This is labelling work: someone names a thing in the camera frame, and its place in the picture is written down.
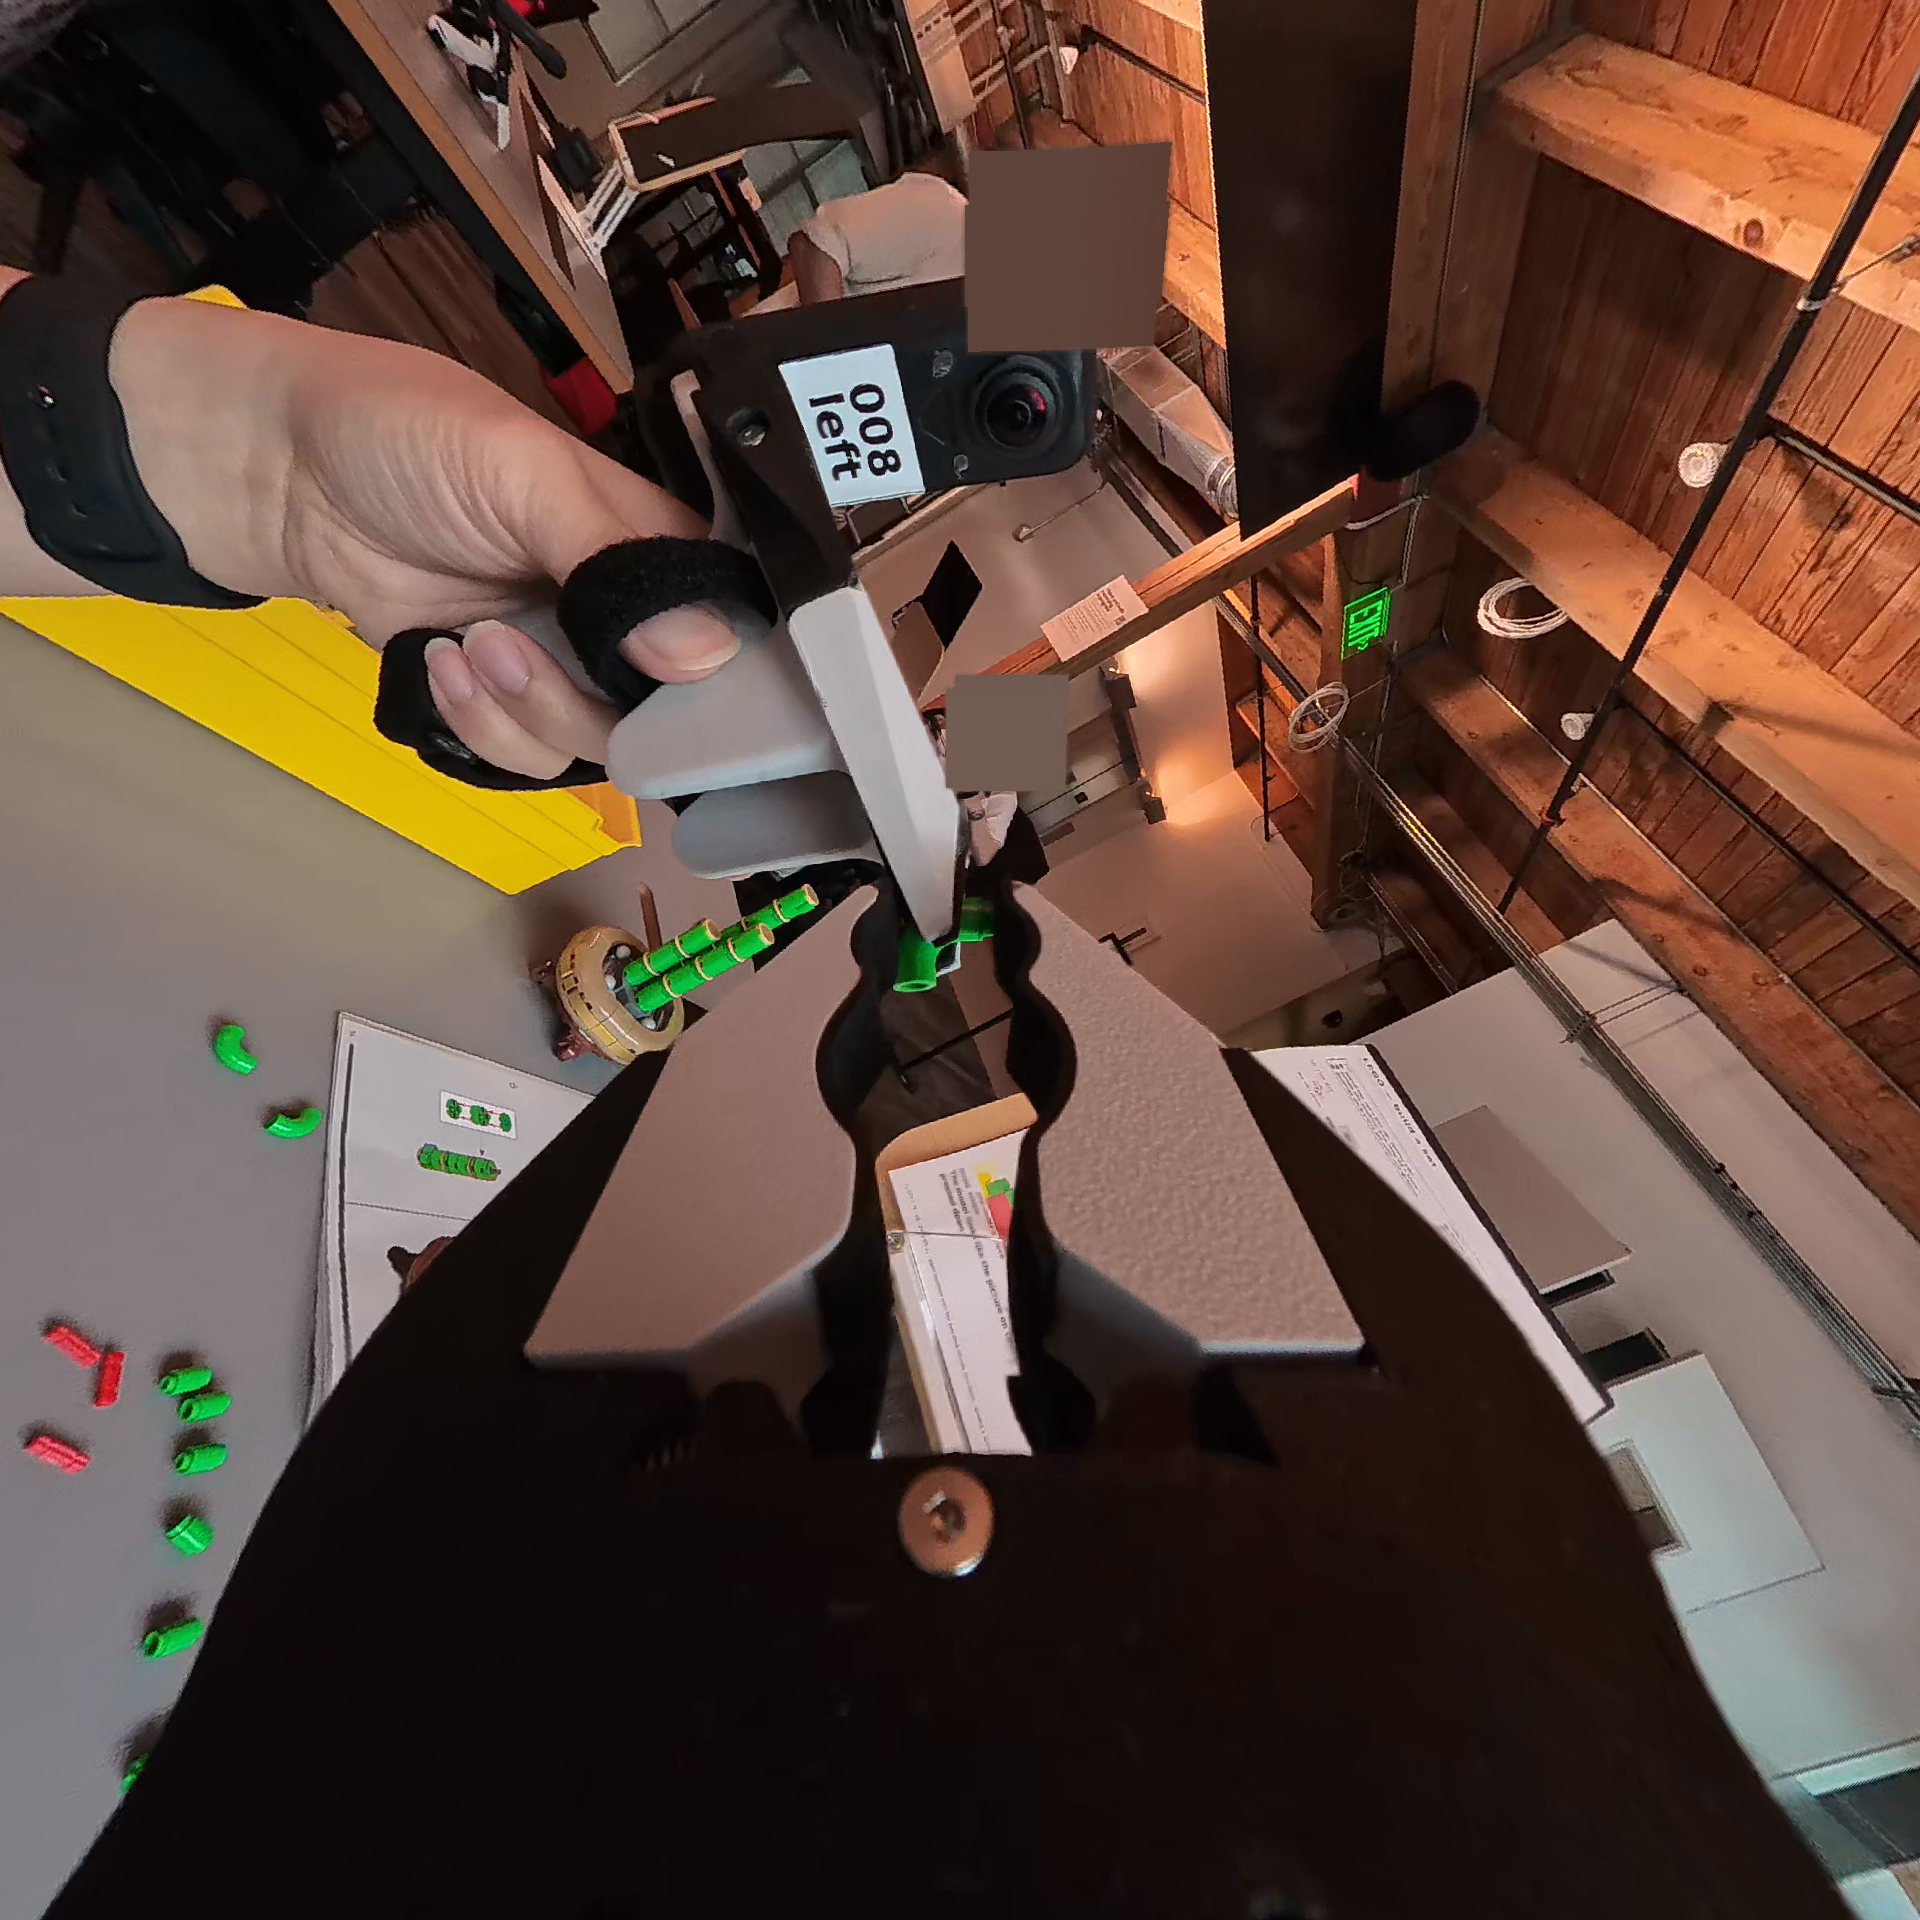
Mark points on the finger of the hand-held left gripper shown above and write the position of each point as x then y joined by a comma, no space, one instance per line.
885,751

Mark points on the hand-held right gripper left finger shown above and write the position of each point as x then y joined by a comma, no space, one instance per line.
704,1201

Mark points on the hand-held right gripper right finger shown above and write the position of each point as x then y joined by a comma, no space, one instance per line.
1185,1201

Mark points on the green lego joint assembly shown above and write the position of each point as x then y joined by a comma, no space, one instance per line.
914,961

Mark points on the green lego elbow piece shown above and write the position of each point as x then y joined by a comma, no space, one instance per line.
294,1120
234,1047

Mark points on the lego bamboo plant model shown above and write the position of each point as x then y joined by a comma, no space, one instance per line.
608,983

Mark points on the lego instruction booklet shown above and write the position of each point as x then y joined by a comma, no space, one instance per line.
360,1185

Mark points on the person's left hand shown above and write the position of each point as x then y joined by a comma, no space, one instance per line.
375,464

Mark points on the wooden clipboard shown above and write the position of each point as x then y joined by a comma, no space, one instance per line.
961,1127

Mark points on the laminated instruction sheet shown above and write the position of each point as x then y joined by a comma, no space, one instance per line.
961,1320

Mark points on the green exit sign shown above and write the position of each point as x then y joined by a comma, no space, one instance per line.
1365,619

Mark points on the yellow plastic bin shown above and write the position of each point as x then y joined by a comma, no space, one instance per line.
375,751

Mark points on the black hanging panel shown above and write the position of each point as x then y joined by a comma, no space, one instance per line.
1306,254

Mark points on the row of green round bricks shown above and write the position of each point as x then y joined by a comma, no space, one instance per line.
189,1530

